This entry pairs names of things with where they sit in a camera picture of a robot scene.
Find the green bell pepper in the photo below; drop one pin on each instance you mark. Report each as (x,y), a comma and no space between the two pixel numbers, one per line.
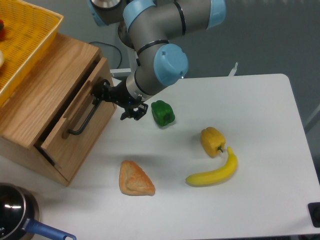
(162,113)

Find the wooden drawer cabinet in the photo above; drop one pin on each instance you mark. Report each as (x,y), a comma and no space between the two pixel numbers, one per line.
(30,114)

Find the yellow bell pepper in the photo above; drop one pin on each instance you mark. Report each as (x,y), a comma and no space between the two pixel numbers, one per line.
(212,141)

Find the black pot with blue handle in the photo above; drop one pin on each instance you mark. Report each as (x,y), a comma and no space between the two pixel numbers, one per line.
(19,216)

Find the yellow banana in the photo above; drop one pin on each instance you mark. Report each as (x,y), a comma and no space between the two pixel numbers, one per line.
(216,176)

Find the red item in basket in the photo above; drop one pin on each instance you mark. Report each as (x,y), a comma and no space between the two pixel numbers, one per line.
(2,30)

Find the wooden top drawer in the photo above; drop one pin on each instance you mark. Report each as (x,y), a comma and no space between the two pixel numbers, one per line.
(68,151)

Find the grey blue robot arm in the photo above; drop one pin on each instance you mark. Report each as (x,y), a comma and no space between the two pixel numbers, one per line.
(150,28)

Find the black corner object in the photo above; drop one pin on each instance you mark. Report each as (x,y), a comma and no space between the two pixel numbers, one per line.
(314,212)

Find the yellow plastic basket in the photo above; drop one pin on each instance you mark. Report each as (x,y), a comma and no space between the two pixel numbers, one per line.
(28,32)

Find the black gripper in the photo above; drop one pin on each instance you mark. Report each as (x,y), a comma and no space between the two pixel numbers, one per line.
(134,108)

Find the triangular pastry bread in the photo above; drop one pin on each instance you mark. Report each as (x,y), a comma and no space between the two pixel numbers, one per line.
(133,181)

